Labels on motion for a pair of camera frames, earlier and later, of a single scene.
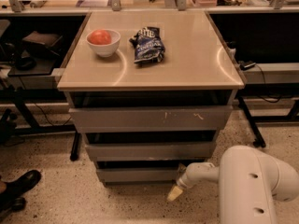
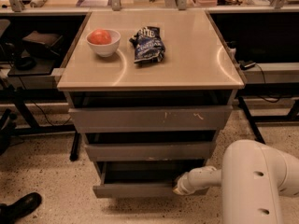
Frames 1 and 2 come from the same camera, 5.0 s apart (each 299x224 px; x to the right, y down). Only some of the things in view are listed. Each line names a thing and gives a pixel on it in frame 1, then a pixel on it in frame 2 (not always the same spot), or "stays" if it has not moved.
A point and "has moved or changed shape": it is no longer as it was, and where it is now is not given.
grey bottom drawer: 159,175 has moved or changed shape
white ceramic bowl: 106,50 stays
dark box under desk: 42,45 stays
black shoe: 12,198 -> 20,208
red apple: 100,36 stays
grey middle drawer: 145,151 stays
